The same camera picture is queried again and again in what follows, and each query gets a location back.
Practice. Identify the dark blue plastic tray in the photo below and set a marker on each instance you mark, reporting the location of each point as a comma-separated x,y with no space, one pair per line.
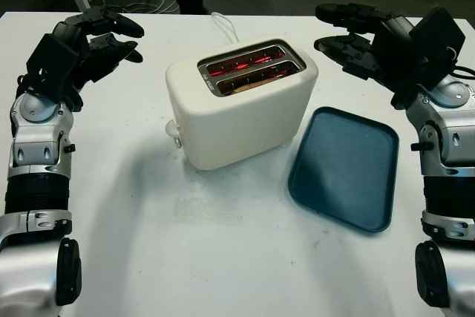
343,168

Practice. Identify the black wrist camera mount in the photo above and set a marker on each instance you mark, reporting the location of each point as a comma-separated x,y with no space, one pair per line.
439,36
52,55

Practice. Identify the chrome toaster knob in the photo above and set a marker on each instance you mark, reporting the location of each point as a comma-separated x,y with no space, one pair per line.
178,143

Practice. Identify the white toaster lever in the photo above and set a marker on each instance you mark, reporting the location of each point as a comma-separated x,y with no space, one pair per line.
171,128

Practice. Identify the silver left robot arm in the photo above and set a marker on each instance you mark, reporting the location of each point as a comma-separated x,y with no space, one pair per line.
35,139

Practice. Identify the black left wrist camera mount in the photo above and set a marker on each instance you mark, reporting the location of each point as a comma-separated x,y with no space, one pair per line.
52,55

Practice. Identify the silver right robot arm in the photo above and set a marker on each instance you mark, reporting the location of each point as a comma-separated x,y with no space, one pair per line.
451,142

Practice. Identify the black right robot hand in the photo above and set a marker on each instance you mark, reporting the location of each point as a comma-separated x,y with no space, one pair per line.
393,53

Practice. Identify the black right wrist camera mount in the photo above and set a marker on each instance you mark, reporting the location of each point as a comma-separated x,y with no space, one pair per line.
439,36

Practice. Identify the browned toast slice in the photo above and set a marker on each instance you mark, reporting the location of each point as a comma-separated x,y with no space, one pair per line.
246,87

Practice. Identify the cream white toaster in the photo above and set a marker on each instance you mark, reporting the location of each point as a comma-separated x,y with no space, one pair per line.
241,127

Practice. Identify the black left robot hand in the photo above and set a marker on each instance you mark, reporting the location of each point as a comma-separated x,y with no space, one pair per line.
94,60

